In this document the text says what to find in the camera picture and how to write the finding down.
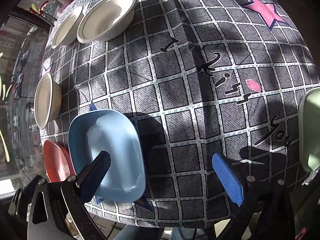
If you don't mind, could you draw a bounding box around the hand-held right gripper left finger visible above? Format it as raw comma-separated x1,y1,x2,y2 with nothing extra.
7,151,112,240

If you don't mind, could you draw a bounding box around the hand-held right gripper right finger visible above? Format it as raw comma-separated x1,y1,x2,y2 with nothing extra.
212,152,298,240

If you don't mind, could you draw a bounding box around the blue rectangular plate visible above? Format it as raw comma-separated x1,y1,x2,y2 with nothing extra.
68,109,147,203

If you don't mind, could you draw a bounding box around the red plate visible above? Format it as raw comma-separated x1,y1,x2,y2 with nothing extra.
43,140,77,183

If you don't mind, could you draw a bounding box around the pale green plate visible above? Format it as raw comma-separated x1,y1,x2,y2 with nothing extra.
298,88,320,172

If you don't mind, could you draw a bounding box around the grey checked star-print tablecloth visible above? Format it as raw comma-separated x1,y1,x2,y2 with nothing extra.
40,0,320,229

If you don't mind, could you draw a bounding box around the white shallow bowl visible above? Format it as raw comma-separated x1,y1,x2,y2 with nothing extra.
51,5,84,49

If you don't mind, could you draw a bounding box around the large white bowl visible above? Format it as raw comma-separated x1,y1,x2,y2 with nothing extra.
76,0,138,44

